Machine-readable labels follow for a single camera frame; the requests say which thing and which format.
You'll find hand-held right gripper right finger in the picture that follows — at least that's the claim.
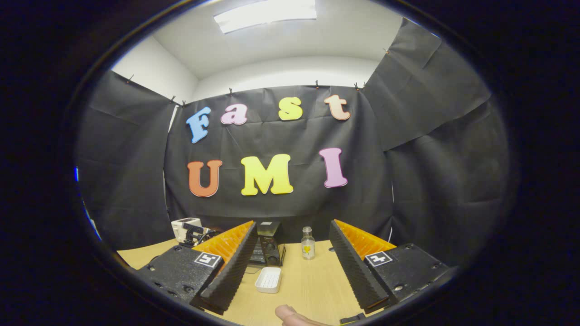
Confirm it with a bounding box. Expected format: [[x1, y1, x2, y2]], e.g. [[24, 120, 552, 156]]
[[329, 219, 451, 314]]

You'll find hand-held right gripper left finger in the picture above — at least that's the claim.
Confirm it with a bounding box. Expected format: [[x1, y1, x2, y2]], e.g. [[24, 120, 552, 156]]
[[136, 221, 258, 315]]

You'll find black electric oven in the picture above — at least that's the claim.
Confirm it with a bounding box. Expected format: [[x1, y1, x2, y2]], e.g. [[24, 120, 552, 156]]
[[247, 221, 287, 267]]

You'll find white toaster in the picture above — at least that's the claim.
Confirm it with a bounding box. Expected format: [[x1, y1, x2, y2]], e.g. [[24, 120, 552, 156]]
[[171, 218, 204, 243]]

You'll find white slotted dish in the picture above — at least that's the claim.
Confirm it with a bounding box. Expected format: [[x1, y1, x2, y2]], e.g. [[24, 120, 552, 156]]
[[255, 267, 282, 294]]

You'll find clear glass bottle yellow label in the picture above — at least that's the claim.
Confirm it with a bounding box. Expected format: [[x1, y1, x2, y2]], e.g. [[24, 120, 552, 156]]
[[301, 226, 315, 260]]

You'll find ceiling light panel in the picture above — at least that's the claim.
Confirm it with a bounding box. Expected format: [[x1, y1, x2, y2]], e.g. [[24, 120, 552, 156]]
[[213, 0, 318, 34]]

